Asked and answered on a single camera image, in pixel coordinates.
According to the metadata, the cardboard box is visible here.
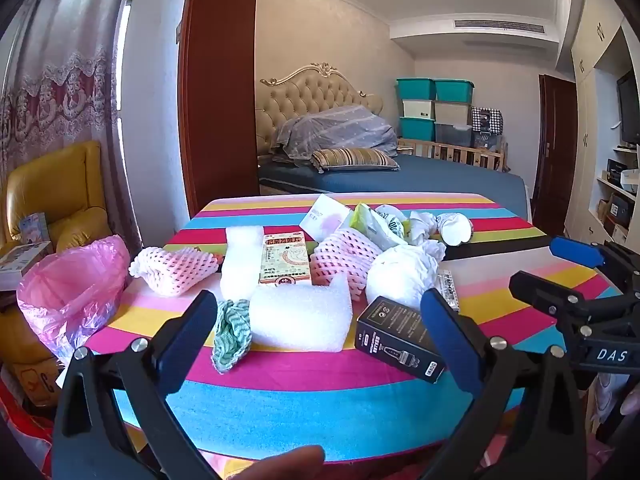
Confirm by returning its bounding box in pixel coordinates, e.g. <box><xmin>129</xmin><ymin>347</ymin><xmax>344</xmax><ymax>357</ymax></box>
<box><xmin>10</xmin><ymin>357</ymin><xmax>66</xmax><ymax>406</ymax></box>

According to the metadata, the striped pillow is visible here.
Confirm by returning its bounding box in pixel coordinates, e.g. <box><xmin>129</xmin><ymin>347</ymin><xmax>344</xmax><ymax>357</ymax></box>
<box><xmin>310</xmin><ymin>148</ymin><xmax>401</xmax><ymax>175</ymax></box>

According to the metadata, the grey duvet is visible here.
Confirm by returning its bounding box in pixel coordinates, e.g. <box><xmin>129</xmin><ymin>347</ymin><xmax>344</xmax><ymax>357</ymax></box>
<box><xmin>272</xmin><ymin>105</ymin><xmax>399</xmax><ymax>166</ymax></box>

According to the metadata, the blue bed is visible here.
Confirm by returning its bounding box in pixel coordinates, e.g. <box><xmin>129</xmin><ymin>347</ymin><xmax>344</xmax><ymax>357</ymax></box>
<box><xmin>257</xmin><ymin>152</ymin><xmax>531</xmax><ymax>221</ymax></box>

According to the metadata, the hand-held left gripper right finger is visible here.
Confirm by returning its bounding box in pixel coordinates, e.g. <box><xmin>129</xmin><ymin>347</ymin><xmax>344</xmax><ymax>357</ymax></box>
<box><xmin>420</xmin><ymin>287</ymin><xmax>583</xmax><ymax>480</ymax></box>

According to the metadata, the teal storage box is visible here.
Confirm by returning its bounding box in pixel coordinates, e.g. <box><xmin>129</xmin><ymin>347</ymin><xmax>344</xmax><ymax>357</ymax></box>
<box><xmin>434</xmin><ymin>79</ymin><xmax>475</xmax><ymax>103</ymax></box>
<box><xmin>400</xmin><ymin>116</ymin><xmax>437</xmax><ymax>142</ymax></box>
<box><xmin>396</xmin><ymin>78</ymin><xmax>437</xmax><ymax>102</ymax></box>

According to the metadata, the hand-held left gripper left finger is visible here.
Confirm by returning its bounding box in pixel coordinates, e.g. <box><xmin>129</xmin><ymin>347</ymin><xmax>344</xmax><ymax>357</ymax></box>
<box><xmin>52</xmin><ymin>289</ymin><xmax>236</xmax><ymax>480</ymax></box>

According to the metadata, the green striped cloth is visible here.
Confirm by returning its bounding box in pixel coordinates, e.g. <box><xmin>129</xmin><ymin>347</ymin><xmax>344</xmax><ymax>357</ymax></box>
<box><xmin>211</xmin><ymin>299</ymin><xmax>252</xmax><ymax>373</ymax></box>

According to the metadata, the red bag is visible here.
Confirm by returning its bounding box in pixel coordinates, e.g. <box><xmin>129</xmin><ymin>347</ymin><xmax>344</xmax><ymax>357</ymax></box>
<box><xmin>0</xmin><ymin>380</ymin><xmax>56</xmax><ymax>461</ymax></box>

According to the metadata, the green tissue packet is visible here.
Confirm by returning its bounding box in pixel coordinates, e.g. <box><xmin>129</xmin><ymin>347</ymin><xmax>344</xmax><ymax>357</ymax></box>
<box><xmin>350</xmin><ymin>203</ymin><xmax>408</xmax><ymax>251</ymax></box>

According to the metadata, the brown door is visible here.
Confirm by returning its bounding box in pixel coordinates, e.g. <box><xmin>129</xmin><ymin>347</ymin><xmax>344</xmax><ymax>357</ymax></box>
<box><xmin>531</xmin><ymin>74</ymin><xmax>578</xmax><ymax>233</ymax></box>

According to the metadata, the white storage box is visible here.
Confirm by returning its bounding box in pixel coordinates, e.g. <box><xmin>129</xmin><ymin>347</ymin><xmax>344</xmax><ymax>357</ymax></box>
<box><xmin>402</xmin><ymin>99</ymin><xmax>437</xmax><ymax>120</ymax></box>

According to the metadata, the pink foam fruit net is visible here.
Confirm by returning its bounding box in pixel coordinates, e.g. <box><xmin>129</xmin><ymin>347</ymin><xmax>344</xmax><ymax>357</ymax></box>
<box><xmin>310</xmin><ymin>227</ymin><xmax>383</xmax><ymax>301</ymax></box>
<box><xmin>129</xmin><ymin>246</ymin><xmax>223</xmax><ymax>295</ymax></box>

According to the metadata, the white foam strip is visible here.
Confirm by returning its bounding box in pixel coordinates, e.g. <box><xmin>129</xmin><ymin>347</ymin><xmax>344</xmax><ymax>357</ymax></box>
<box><xmin>220</xmin><ymin>226</ymin><xmax>266</xmax><ymax>301</ymax></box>

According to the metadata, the person's left hand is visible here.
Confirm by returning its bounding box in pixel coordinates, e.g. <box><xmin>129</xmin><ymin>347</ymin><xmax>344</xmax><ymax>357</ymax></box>
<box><xmin>220</xmin><ymin>445</ymin><xmax>326</xmax><ymax>480</ymax></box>

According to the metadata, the wooden partition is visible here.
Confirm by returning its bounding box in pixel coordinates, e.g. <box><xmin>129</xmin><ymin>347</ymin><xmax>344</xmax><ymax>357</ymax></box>
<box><xmin>177</xmin><ymin>0</ymin><xmax>261</xmax><ymax>216</ymax></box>

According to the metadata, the television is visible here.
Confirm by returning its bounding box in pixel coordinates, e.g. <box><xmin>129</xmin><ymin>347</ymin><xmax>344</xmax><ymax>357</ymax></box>
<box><xmin>616</xmin><ymin>70</ymin><xmax>640</xmax><ymax>146</ymax></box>

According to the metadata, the crumpled white tissue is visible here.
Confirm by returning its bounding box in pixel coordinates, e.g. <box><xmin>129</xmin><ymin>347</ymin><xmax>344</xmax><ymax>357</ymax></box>
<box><xmin>407</xmin><ymin>210</ymin><xmax>441</xmax><ymax>246</ymax></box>

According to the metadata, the white foam block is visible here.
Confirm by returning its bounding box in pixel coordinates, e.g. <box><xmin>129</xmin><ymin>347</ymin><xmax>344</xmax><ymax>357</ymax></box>
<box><xmin>248</xmin><ymin>272</ymin><xmax>353</xmax><ymax>353</ymax></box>

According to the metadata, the air vent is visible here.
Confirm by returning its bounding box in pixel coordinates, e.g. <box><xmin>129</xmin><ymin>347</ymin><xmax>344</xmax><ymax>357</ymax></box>
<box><xmin>452</xmin><ymin>19</ymin><xmax>547</xmax><ymax>33</ymax></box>

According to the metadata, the yellow leather armchair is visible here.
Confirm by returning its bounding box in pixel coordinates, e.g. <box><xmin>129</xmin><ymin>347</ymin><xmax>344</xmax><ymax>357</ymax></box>
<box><xmin>0</xmin><ymin>141</ymin><xmax>116</xmax><ymax>366</ymax></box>

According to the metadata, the white paper cup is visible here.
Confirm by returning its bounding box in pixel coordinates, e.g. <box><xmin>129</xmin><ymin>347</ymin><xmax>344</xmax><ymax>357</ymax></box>
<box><xmin>437</xmin><ymin>212</ymin><xmax>473</xmax><ymax>247</ymax></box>

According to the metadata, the white flat box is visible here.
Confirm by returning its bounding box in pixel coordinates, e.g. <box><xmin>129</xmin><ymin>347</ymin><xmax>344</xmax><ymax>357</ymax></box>
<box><xmin>0</xmin><ymin>241</ymin><xmax>53</xmax><ymax>291</ymax></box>

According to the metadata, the pink plastic trash bag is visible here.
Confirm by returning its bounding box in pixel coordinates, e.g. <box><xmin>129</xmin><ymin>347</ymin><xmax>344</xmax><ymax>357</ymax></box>
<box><xmin>16</xmin><ymin>235</ymin><xmax>132</xmax><ymax>366</ymax></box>

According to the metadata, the checkered bag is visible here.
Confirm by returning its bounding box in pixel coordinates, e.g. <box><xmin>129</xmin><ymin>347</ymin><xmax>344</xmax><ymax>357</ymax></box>
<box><xmin>470</xmin><ymin>106</ymin><xmax>505</xmax><ymax>136</ymax></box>

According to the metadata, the white wardrobe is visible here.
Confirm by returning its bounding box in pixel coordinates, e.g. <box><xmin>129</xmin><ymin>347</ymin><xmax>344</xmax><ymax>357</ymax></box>
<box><xmin>557</xmin><ymin>0</ymin><xmax>640</xmax><ymax>261</ymax></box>

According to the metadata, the black product box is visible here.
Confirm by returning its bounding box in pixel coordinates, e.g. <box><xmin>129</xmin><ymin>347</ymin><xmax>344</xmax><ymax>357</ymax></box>
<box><xmin>354</xmin><ymin>296</ymin><xmax>447</xmax><ymax>385</ymax></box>

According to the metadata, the clear storage box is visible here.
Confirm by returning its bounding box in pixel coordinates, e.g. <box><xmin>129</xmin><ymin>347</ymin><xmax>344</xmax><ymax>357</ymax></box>
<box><xmin>435</xmin><ymin>121</ymin><xmax>473</xmax><ymax>148</ymax></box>

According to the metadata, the beige tufted headboard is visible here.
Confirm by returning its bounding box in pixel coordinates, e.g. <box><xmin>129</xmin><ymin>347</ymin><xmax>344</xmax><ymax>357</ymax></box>
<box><xmin>256</xmin><ymin>62</ymin><xmax>385</xmax><ymax>161</ymax></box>

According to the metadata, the blue pink picture box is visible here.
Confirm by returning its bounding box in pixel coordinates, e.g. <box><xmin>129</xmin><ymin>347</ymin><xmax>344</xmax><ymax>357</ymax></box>
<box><xmin>17</xmin><ymin>212</ymin><xmax>51</xmax><ymax>248</ymax></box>

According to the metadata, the wooden crib rail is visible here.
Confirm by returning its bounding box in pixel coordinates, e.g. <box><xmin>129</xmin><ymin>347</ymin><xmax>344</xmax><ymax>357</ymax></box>
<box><xmin>397</xmin><ymin>136</ymin><xmax>510</xmax><ymax>172</ymax></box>

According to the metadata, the beige storage box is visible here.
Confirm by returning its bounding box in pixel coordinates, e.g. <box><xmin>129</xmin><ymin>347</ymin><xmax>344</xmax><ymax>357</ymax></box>
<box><xmin>434</xmin><ymin>101</ymin><xmax>472</xmax><ymax>123</ymax></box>

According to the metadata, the cream orange medicine box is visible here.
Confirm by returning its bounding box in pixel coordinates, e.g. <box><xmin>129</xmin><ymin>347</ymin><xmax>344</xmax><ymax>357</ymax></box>
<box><xmin>258</xmin><ymin>231</ymin><xmax>312</xmax><ymax>287</ymax></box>

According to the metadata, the silver blister pack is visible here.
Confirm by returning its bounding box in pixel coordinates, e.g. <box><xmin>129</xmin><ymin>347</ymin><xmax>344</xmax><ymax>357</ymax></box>
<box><xmin>436</xmin><ymin>269</ymin><xmax>461</xmax><ymax>313</ymax></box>

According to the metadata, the white pink paper box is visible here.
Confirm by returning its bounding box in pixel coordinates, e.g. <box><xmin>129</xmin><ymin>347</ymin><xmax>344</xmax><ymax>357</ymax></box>
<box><xmin>299</xmin><ymin>194</ymin><xmax>353</xmax><ymax>241</ymax></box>

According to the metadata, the white plastic bag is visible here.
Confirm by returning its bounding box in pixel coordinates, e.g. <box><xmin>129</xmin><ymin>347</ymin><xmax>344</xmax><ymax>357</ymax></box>
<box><xmin>366</xmin><ymin>240</ymin><xmax>447</xmax><ymax>308</ymax></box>

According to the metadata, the pink patterned curtain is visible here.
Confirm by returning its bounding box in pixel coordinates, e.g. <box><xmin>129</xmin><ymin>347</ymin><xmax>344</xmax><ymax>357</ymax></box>
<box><xmin>0</xmin><ymin>0</ymin><xmax>143</xmax><ymax>241</ymax></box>

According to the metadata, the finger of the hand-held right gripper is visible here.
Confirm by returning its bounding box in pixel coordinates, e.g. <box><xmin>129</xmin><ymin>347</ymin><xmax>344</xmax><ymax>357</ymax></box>
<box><xmin>549</xmin><ymin>236</ymin><xmax>640</xmax><ymax>286</ymax></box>
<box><xmin>508</xmin><ymin>271</ymin><xmax>626</xmax><ymax>331</ymax></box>

